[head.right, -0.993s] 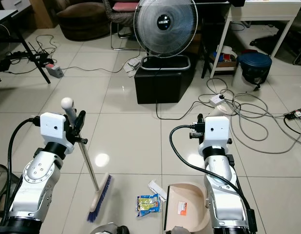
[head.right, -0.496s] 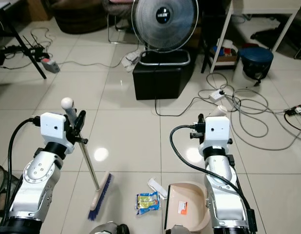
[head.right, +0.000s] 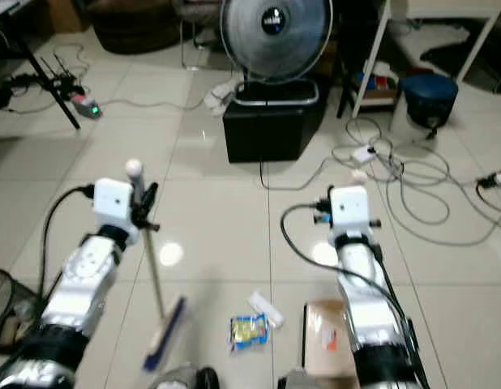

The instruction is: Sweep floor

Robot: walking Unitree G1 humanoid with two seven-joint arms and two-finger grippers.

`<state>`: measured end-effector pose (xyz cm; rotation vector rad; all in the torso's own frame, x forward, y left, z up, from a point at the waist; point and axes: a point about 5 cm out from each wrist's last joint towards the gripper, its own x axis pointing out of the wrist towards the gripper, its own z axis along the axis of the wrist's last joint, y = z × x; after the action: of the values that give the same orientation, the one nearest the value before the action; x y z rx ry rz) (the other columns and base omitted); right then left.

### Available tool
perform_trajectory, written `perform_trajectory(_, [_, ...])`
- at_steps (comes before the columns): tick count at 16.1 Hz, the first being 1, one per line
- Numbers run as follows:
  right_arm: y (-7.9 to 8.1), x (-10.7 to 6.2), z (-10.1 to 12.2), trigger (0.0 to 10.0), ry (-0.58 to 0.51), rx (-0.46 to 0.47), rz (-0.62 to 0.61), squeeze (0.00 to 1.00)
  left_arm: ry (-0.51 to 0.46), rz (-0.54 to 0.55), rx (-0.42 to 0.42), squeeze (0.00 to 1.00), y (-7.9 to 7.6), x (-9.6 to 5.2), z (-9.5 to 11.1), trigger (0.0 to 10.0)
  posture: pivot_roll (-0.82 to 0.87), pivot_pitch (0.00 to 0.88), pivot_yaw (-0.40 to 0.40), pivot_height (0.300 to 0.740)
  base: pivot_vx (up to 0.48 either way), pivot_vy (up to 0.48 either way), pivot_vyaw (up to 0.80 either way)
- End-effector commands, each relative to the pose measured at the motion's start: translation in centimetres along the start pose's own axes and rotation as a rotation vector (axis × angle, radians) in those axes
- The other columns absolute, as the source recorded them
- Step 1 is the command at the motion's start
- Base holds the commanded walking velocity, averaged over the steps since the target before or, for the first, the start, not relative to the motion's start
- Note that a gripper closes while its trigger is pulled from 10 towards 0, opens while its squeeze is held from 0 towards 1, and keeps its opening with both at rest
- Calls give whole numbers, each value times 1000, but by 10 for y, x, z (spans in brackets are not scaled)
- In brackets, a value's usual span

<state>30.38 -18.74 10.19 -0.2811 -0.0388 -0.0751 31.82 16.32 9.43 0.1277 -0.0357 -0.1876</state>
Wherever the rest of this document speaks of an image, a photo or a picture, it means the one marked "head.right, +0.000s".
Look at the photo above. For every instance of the white rack frame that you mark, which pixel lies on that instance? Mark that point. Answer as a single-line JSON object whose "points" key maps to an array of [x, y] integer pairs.
{"points": [[370, 61]]}

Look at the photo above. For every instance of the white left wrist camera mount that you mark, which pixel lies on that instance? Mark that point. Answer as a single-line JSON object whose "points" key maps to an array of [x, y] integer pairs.
{"points": [[113, 201]]}

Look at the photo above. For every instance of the black box stool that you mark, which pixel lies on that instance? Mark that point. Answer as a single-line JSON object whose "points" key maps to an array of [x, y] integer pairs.
{"points": [[271, 126]]}

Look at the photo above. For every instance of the grey left robot foot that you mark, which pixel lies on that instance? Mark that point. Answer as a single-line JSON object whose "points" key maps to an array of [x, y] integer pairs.
{"points": [[190, 379]]}

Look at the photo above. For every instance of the grey robot foot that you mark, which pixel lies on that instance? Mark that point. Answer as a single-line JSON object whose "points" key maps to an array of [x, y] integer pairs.
{"points": [[190, 379], [293, 381]]}

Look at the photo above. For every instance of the grey right robot foot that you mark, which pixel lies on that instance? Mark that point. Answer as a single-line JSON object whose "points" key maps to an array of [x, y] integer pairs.
{"points": [[293, 381]]}

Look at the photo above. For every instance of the white paper wrapper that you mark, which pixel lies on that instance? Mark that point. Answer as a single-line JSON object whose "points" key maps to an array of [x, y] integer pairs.
{"points": [[265, 308]]}

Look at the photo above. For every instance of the black plug with white socket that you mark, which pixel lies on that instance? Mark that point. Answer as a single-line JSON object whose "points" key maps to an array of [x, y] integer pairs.
{"points": [[495, 178]]}

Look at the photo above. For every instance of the white power strip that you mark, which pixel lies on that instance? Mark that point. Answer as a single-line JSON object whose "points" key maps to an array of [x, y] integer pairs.
{"points": [[364, 153]]}

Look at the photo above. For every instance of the white paper ball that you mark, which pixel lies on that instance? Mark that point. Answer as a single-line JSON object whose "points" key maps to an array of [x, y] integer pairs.
{"points": [[358, 174]]}

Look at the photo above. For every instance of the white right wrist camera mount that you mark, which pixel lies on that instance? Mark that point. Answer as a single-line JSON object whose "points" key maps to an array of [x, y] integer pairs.
{"points": [[349, 211]]}

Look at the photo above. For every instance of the round grey standing fan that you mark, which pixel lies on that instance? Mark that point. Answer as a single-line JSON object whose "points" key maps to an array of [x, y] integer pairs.
{"points": [[276, 36]]}

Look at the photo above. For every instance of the yellow blue snack packet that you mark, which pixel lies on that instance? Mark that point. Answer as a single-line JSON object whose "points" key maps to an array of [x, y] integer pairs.
{"points": [[249, 332]]}

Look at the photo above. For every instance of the beige plastic dustpan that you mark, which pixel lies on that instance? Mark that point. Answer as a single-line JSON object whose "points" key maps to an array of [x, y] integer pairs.
{"points": [[323, 336]]}

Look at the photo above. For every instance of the dark blue round stool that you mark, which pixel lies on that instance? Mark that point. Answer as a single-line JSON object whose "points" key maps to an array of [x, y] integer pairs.
{"points": [[429, 96]]}

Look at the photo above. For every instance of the brown wicker basket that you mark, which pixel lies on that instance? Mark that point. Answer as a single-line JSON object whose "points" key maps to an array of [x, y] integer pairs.
{"points": [[133, 28]]}

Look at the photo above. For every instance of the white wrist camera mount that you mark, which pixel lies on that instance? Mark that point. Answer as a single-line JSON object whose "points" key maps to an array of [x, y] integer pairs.
{"points": [[113, 201], [349, 211]]}

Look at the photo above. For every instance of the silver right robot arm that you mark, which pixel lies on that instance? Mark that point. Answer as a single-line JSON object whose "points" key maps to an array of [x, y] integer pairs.
{"points": [[368, 300]]}

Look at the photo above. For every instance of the white crumpled cloth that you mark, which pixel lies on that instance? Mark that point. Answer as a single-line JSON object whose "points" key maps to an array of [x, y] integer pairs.
{"points": [[222, 96]]}

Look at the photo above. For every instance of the white table top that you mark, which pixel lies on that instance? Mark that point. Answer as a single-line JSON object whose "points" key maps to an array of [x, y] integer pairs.
{"points": [[3, 6]]}

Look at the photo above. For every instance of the power strip with green light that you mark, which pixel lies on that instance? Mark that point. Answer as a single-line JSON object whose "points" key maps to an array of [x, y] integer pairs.
{"points": [[86, 106]]}

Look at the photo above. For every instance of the black table leg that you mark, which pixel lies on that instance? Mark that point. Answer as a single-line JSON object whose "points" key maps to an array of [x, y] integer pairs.
{"points": [[49, 81]]}

